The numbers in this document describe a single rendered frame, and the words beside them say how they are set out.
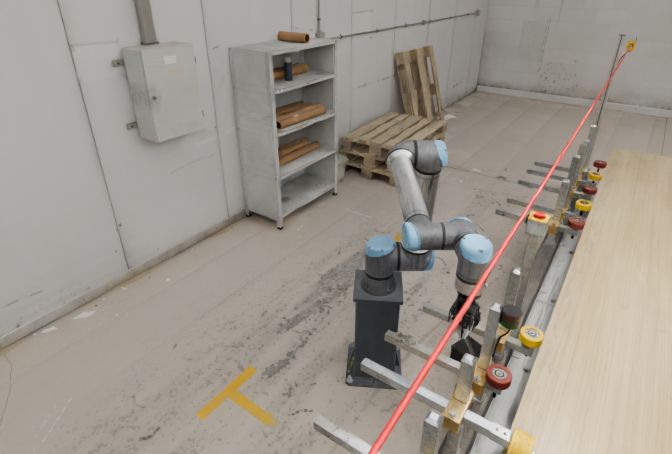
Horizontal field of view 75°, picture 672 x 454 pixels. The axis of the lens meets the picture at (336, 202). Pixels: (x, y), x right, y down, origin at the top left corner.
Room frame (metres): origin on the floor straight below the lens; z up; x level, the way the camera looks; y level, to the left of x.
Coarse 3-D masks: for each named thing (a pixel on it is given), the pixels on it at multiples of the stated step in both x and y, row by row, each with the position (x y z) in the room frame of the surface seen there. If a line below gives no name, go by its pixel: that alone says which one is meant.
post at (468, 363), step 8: (464, 360) 0.87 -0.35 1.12; (472, 360) 0.87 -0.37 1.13; (464, 368) 0.86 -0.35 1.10; (472, 368) 0.85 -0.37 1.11; (464, 376) 0.86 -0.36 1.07; (472, 376) 0.87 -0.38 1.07; (464, 384) 0.86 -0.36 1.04; (456, 392) 0.87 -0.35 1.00; (464, 392) 0.86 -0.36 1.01; (464, 400) 0.86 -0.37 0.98; (448, 432) 0.87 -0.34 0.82; (448, 440) 0.87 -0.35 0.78; (456, 440) 0.86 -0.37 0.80; (448, 448) 0.87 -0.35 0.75; (456, 448) 0.85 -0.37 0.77
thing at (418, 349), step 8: (392, 336) 1.23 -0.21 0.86; (416, 344) 1.19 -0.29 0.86; (416, 352) 1.16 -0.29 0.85; (424, 352) 1.15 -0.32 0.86; (432, 352) 1.15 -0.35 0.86; (440, 360) 1.11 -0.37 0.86; (448, 360) 1.11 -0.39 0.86; (448, 368) 1.10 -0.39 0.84; (456, 368) 1.08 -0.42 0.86; (488, 384) 1.02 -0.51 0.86; (496, 392) 1.00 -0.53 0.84
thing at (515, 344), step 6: (426, 306) 1.42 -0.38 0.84; (432, 306) 1.42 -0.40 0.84; (426, 312) 1.41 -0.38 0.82; (432, 312) 1.40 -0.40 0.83; (438, 312) 1.38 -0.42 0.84; (444, 312) 1.38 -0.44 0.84; (450, 312) 1.38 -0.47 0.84; (444, 318) 1.37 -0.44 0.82; (480, 324) 1.31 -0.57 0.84; (474, 330) 1.30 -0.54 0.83; (480, 330) 1.28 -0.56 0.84; (510, 342) 1.22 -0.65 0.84; (516, 342) 1.22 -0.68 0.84; (516, 348) 1.21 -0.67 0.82; (522, 348) 1.19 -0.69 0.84; (528, 348) 1.19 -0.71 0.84; (528, 354) 1.18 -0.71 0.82
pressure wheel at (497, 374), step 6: (492, 366) 1.04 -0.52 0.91; (498, 366) 1.04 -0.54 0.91; (504, 366) 1.04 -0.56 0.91; (486, 372) 1.02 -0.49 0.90; (492, 372) 1.02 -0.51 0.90; (498, 372) 1.02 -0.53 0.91; (504, 372) 1.02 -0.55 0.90; (510, 372) 1.02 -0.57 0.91; (486, 378) 1.01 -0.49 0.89; (492, 378) 1.00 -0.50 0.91; (498, 378) 1.00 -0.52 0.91; (504, 378) 1.00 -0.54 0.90; (510, 378) 1.00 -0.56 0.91; (492, 384) 0.99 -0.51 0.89; (498, 384) 0.98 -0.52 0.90; (504, 384) 0.98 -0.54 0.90; (510, 384) 0.99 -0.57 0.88; (492, 396) 1.02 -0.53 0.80
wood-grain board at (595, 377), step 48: (624, 192) 2.37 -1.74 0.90; (624, 240) 1.83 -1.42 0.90; (576, 288) 1.46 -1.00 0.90; (624, 288) 1.46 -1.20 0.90; (576, 336) 1.19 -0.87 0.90; (624, 336) 1.19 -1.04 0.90; (528, 384) 0.98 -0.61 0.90; (576, 384) 0.98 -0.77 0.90; (624, 384) 0.98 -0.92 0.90; (528, 432) 0.81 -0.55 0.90; (576, 432) 0.81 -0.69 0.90; (624, 432) 0.81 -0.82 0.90
